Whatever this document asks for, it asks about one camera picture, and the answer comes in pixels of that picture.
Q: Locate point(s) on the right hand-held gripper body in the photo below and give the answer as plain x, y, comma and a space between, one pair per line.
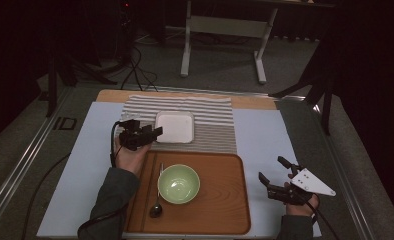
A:
311, 183

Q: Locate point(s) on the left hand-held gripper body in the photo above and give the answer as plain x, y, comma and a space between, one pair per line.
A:
133, 138

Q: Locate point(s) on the white square plate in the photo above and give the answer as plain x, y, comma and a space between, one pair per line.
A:
175, 127

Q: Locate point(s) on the brown wooden tray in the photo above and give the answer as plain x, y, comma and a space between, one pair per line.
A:
218, 206

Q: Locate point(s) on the light green bowl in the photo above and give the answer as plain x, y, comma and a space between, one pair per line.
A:
179, 184

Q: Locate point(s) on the metal spoon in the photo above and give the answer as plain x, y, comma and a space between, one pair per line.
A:
156, 210

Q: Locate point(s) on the person's left hand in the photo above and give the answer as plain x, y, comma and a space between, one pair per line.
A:
130, 161

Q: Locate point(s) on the person's right hand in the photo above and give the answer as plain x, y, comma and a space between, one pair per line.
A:
301, 210

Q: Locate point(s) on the pale blue table mat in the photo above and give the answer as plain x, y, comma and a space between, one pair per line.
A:
85, 160

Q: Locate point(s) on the grey striped placemat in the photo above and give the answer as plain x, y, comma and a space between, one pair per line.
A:
215, 133

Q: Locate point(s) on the black metal stand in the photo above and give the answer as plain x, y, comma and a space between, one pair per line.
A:
326, 110
52, 86

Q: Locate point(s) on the black equipment with red light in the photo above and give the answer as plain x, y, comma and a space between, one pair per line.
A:
125, 26

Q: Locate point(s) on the aluminium rail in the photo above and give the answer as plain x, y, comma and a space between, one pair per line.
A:
348, 186
21, 166

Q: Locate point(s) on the black rectangular floor bracket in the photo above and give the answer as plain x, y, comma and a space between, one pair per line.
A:
56, 124

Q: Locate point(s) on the white desk frame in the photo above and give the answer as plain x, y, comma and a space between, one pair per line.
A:
225, 26

